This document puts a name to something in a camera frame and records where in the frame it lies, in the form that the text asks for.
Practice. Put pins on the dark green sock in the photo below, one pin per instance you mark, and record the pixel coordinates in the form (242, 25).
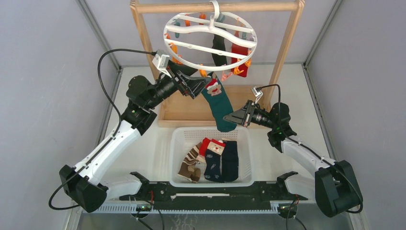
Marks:
(219, 103)

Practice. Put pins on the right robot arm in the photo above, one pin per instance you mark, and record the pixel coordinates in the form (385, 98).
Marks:
(334, 186)

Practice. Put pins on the dark printed sock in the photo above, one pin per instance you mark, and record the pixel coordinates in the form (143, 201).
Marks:
(213, 161)

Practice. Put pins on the brown striped sock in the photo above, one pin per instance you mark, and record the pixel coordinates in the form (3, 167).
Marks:
(188, 168)

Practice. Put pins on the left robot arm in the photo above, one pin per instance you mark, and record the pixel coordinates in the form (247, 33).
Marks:
(83, 182)

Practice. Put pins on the black grey sock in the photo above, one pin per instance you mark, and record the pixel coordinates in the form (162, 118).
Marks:
(219, 44)

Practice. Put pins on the white perforated plastic basket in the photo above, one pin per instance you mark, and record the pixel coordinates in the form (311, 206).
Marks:
(183, 139)

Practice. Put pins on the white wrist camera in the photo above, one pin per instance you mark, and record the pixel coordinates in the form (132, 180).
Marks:
(160, 61)
(257, 93)

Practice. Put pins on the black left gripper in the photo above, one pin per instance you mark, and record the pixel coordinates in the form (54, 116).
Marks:
(192, 85)

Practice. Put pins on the white round clip hanger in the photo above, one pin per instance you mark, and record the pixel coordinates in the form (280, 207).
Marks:
(188, 38)

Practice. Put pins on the navy sock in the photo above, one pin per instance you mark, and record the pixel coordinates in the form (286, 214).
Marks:
(230, 161)

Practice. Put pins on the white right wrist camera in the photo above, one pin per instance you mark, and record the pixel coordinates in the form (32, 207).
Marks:
(257, 93)

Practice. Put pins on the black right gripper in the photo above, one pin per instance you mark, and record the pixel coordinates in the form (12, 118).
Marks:
(241, 116)

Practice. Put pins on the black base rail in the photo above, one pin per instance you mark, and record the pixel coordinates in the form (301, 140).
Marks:
(258, 196)

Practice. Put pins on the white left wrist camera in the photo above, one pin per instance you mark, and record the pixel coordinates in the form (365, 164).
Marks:
(160, 61)

